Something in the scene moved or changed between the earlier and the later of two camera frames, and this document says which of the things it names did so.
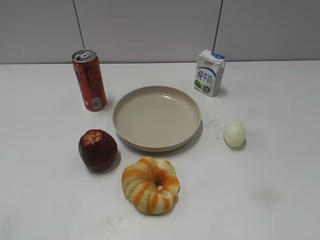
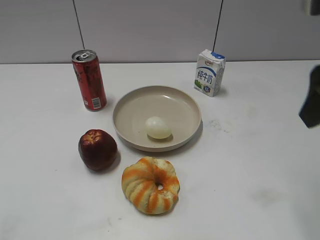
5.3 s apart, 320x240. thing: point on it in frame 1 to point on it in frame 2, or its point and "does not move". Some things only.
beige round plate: [157, 119] does not move
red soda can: [88, 72] does not move
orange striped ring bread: [151, 185] does not move
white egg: [234, 133] to [157, 128]
